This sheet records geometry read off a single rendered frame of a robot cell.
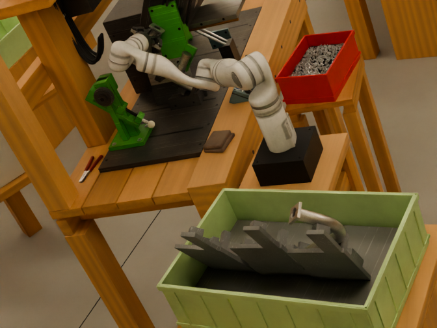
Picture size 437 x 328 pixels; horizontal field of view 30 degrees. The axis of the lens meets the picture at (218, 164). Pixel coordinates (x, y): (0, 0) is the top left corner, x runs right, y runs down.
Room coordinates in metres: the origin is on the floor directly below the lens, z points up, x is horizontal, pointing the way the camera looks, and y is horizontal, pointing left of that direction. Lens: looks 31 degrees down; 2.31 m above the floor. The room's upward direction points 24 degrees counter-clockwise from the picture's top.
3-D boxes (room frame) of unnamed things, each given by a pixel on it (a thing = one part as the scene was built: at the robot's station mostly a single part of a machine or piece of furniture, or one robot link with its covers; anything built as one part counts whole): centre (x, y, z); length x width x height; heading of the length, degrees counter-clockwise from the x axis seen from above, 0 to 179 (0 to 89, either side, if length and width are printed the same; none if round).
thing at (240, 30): (3.03, -0.03, 0.89); 1.10 x 0.42 x 0.02; 153
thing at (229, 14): (3.06, -0.15, 1.11); 0.39 x 0.16 x 0.03; 63
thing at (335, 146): (2.21, -0.21, 0.83); 0.32 x 0.32 x 0.04; 58
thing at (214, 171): (2.90, -0.28, 0.83); 1.50 x 0.14 x 0.15; 153
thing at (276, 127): (2.21, -0.21, 1.03); 0.09 x 0.09 x 0.17; 66
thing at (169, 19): (2.94, -0.05, 1.17); 0.13 x 0.12 x 0.20; 153
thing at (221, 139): (2.44, -0.03, 0.91); 0.10 x 0.08 x 0.03; 140
